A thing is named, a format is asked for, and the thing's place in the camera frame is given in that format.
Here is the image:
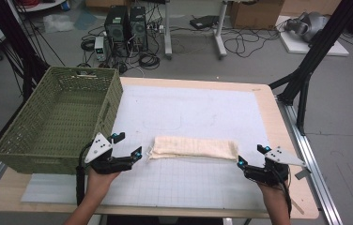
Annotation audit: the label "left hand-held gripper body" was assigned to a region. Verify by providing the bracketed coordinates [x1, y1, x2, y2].
[84, 132, 134, 175]

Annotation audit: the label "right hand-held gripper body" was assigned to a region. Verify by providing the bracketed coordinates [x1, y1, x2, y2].
[243, 146, 308, 188]

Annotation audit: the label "cream towel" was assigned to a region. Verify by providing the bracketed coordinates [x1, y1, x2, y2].
[146, 135, 240, 162]

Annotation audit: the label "person's left hand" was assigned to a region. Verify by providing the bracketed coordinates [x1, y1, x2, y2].
[84, 168, 121, 202]

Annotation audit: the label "person's right hand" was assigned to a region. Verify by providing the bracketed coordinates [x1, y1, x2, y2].
[256, 182, 291, 204]

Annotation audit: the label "grey tape piece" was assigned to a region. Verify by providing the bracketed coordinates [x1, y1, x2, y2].
[294, 168, 312, 181]

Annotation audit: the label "green woven basket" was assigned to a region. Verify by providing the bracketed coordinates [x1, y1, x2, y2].
[0, 66, 124, 175]

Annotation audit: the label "white grid mat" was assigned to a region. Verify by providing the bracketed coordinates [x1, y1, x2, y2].
[21, 83, 271, 211]

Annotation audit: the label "small grey power supply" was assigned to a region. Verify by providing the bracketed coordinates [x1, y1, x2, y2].
[93, 36, 107, 62]

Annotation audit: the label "black metal stand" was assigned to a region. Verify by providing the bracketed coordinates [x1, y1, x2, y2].
[268, 0, 353, 136]
[0, 0, 51, 101]

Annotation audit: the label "black computer tower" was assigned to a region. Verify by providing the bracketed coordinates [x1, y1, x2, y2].
[103, 5, 130, 58]
[129, 6, 149, 53]

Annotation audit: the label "white floor board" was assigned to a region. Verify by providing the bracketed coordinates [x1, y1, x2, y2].
[275, 14, 351, 57]

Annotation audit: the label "clear plastic bag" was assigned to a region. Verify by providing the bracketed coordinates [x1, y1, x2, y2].
[42, 13, 76, 35]

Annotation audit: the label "grey robot head shell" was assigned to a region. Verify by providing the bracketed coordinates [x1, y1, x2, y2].
[284, 11, 330, 43]

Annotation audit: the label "brown cardboard box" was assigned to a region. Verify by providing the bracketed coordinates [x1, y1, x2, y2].
[228, 0, 285, 31]

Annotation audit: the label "flat black device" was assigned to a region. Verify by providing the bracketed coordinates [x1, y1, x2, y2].
[189, 14, 220, 31]

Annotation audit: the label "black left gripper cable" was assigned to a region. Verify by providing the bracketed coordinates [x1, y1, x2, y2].
[75, 142, 94, 206]

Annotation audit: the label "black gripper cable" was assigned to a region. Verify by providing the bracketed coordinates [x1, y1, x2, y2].
[270, 165, 293, 218]
[75, 142, 94, 206]

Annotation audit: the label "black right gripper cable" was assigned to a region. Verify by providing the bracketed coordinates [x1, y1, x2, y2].
[270, 165, 293, 218]

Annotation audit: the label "aluminium rail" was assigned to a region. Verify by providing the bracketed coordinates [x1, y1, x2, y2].
[277, 96, 344, 225]

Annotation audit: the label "coiled black cable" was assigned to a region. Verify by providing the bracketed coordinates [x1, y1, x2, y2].
[137, 52, 161, 70]

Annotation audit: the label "tangle of black floor cables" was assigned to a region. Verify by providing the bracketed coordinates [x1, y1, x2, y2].
[223, 27, 283, 59]

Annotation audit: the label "white desk frame legs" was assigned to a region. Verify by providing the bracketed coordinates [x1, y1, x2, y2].
[162, 0, 229, 61]

